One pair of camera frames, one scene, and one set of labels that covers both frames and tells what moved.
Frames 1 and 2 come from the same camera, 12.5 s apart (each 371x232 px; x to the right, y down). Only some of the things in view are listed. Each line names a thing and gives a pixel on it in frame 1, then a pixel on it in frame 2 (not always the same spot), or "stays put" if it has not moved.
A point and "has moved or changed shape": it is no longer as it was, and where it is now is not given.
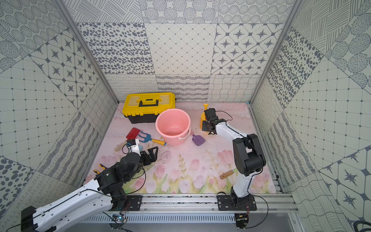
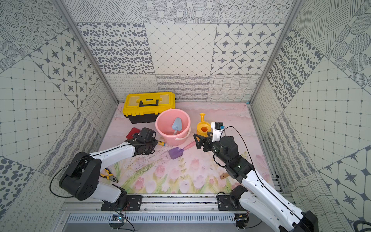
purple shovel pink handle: (197, 139) has moved or changed shape
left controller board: (118, 220) stays put
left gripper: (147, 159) -> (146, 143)
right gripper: (204, 127) -> (208, 140)
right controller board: (241, 221) stays put
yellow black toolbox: (145, 108) stays put
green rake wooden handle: (227, 173) stays put
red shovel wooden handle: (132, 135) stays put
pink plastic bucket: (174, 124) stays put
